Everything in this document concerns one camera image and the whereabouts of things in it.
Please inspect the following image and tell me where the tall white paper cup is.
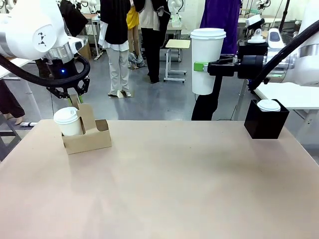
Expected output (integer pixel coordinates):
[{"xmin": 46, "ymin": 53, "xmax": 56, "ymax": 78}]
[{"xmin": 189, "ymin": 27, "xmax": 227, "ymax": 96}]

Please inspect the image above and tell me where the person in purple sweater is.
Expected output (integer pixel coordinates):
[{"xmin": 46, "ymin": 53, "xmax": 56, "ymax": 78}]
[{"xmin": 191, "ymin": 0, "xmax": 242, "ymax": 121}]

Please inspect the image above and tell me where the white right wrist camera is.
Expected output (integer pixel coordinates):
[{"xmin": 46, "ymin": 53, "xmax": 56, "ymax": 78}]
[{"xmin": 245, "ymin": 14, "xmax": 269, "ymax": 45}]

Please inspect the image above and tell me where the black vertical pole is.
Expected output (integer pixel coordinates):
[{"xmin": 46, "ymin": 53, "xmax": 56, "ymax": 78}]
[{"xmin": 281, "ymin": 0, "xmax": 292, "ymax": 28}]

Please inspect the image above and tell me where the person in black top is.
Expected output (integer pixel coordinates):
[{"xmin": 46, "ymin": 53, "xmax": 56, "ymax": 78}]
[{"xmin": 98, "ymin": 0, "xmax": 133, "ymax": 98}]

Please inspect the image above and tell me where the person in beige vest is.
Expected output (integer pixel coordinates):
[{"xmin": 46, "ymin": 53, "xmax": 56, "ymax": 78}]
[{"xmin": 134, "ymin": 0, "xmax": 172, "ymax": 85}]

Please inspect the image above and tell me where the black hanging cloth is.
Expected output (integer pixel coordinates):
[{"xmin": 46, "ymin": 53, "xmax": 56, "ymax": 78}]
[{"xmin": 59, "ymin": 0, "xmax": 89, "ymax": 38}]

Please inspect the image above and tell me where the brown cardboard cup carrier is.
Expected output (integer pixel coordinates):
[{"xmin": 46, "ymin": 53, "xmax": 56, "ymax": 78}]
[{"xmin": 61, "ymin": 94, "xmax": 112, "ymax": 155}]

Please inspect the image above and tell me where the large white table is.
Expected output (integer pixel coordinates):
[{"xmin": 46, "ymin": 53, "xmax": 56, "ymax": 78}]
[{"xmin": 253, "ymin": 81, "xmax": 319, "ymax": 130}]

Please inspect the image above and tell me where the black square box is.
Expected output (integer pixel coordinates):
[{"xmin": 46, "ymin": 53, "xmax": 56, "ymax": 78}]
[{"xmin": 243, "ymin": 99, "xmax": 291, "ymax": 140}]

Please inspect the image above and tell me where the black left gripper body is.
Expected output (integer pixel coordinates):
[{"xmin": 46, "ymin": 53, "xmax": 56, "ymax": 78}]
[{"xmin": 46, "ymin": 57, "xmax": 78, "ymax": 87}]

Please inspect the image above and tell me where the small white paper cup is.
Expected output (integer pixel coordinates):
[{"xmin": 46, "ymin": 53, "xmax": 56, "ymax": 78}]
[{"xmin": 53, "ymin": 107, "xmax": 84, "ymax": 136}]

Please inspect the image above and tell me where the small beige side table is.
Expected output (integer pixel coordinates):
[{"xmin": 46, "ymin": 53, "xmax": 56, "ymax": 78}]
[{"xmin": 163, "ymin": 39, "xmax": 191, "ymax": 83}]

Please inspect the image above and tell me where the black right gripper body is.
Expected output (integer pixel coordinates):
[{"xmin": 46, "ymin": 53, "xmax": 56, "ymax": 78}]
[{"xmin": 236, "ymin": 55, "xmax": 265, "ymax": 80}]

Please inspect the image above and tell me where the brown cardboard box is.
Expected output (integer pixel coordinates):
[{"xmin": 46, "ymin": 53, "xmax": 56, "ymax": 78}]
[{"xmin": 77, "ymin": 36, "xmax": 92, "ymax": 61}]

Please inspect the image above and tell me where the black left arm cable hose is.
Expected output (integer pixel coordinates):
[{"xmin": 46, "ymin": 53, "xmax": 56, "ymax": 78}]
[{"xmin": 0, "ymin": 54, "xmax": 91, "ymax": 88}]

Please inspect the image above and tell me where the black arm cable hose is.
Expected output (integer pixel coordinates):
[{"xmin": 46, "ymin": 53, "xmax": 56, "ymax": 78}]
[
  {"xmin": 250, "ymin": 24, "xmax": 319, "ymax": 92},
  {"xmin": 0, "ymin": 54, "xmax": 91, "ymax": 88}
]

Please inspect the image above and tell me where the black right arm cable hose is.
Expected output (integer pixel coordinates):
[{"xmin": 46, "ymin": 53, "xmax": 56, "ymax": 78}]
[{"xmin": 250, "ymin": 24, "xmax": 319, "ymax": 92}]

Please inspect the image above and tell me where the person in yellow top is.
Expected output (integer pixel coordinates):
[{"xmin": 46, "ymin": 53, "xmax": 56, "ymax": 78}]
[{"xmin": 126, "ymin": 9, "xmax": 141, "ymax": 64}]

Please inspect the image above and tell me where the white cup with lid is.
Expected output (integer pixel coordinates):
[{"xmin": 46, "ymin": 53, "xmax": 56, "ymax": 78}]
[{"xmin": 257, "ymin": 99, "xmax": 282, "ymax": 113}]

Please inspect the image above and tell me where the person in dark red trousers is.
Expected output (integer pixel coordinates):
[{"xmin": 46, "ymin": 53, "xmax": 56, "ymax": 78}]
[{"xmin": 0, "ymin": 79, "xmax": 26, "ymax": 126}]

